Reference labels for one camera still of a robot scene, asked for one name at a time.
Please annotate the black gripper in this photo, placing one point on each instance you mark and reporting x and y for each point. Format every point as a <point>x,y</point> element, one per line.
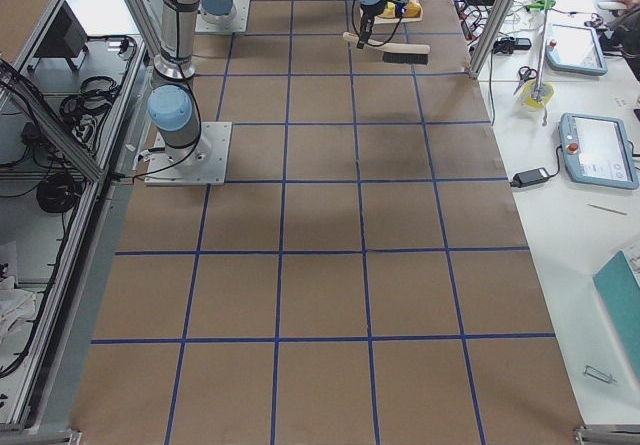
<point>366,18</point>

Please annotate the yellow sponge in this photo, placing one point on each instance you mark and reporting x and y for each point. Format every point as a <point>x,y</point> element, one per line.
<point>390,12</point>

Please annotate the beige plastic dustpan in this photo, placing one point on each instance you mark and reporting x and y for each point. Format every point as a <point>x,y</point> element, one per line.
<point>400,10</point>

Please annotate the brown potato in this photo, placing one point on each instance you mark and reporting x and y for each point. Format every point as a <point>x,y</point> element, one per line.
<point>412,10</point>

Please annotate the yellow tape roll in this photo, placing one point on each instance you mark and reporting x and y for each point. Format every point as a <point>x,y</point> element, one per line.
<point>536,97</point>

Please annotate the far blue teach pendant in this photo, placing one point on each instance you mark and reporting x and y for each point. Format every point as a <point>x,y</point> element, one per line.
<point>575,49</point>

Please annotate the blue teach pendant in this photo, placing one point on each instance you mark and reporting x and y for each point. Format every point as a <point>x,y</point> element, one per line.
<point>596,151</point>
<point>575,49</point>

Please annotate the black power adapter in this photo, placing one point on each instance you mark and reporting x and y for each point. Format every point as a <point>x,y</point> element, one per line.
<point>531,177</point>

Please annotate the near blue teach pendant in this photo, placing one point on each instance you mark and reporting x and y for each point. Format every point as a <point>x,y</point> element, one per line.
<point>596,151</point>

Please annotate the teal book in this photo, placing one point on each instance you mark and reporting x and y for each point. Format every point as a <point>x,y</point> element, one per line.
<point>618,286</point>

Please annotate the white crumpled cloth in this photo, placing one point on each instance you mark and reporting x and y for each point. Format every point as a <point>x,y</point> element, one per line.
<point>17,305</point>

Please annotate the aluminium frame post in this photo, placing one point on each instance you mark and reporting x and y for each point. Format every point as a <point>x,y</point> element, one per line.
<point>484,45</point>

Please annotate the black handled scissors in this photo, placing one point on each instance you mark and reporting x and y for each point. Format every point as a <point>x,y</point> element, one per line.
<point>525,74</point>

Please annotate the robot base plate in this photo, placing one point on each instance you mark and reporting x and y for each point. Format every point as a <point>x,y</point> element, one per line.
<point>222,17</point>
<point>207,164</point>

